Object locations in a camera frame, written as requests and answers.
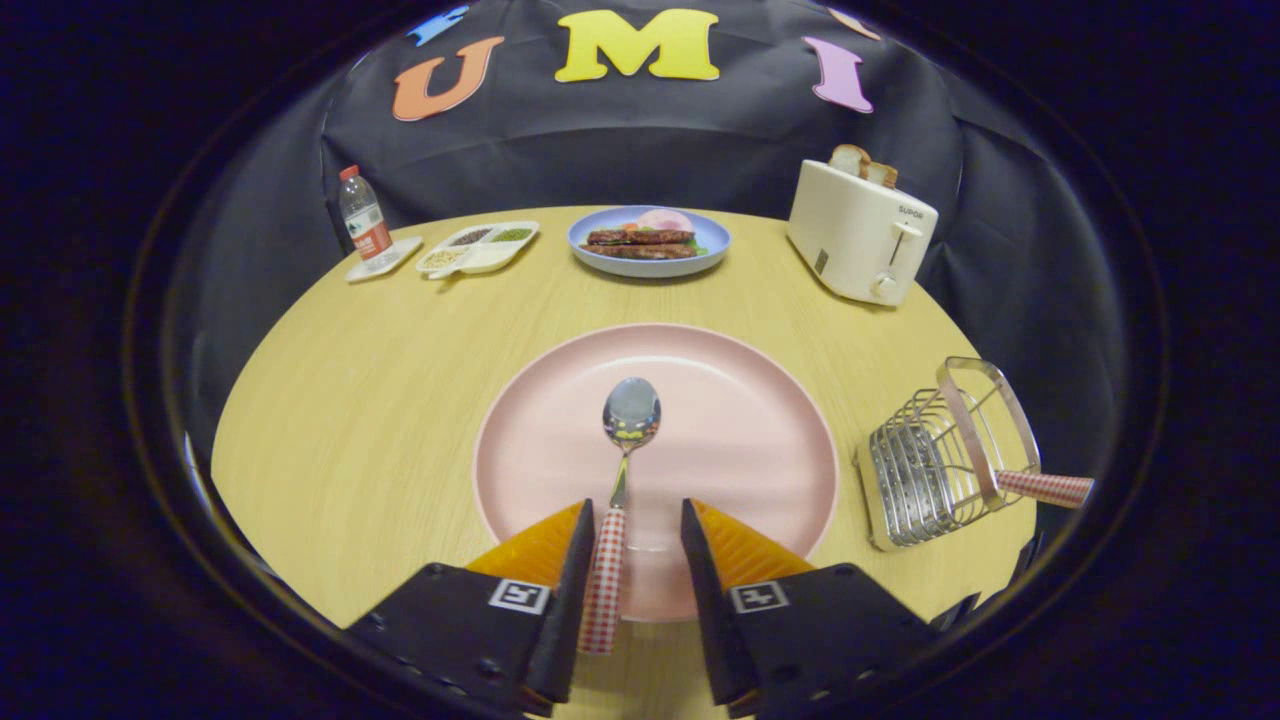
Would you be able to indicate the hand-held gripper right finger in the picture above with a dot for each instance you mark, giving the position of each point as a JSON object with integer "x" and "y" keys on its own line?
{"x": 820, "y": 630}

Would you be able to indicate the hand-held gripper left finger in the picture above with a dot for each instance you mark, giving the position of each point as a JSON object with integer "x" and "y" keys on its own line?
{"x": 470, "y": 630}

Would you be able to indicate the pink plate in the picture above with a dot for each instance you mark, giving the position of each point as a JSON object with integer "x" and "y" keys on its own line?
{"x": 740, "y": 430}

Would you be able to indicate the white divided condiment dish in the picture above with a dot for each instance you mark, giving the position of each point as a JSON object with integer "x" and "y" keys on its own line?
{"x": 485, "y": 258}

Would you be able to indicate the white square coaster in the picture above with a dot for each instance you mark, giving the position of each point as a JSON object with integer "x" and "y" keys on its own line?
{"x": 405, "y": 250}

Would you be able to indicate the cream white toaster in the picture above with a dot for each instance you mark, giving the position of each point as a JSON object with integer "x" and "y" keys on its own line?
{"x": 850, "y": 235}

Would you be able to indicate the blue plate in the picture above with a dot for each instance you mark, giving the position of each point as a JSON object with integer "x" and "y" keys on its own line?
{"x": 650, "y": 268}

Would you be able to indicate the brown grilled meat strip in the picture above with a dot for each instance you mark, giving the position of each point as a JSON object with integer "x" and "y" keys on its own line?
{"x": 640, "y": 252}
{"x": 640, "y": 237}

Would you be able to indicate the clear plastic water bottle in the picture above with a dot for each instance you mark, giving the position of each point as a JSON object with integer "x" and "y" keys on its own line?
{"x": 365, "y": 225}

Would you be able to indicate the pink ham slice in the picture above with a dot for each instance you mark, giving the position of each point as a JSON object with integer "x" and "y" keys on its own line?
{"x": 665, "y": 218}

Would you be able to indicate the toasted bread slice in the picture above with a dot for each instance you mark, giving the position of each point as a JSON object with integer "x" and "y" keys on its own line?
{"x": 848, "y": 160}
{"x": 882, "y": 174}

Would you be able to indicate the black backdrop cloth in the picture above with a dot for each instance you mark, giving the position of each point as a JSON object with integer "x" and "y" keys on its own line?
{"x": 700, "y": 150}

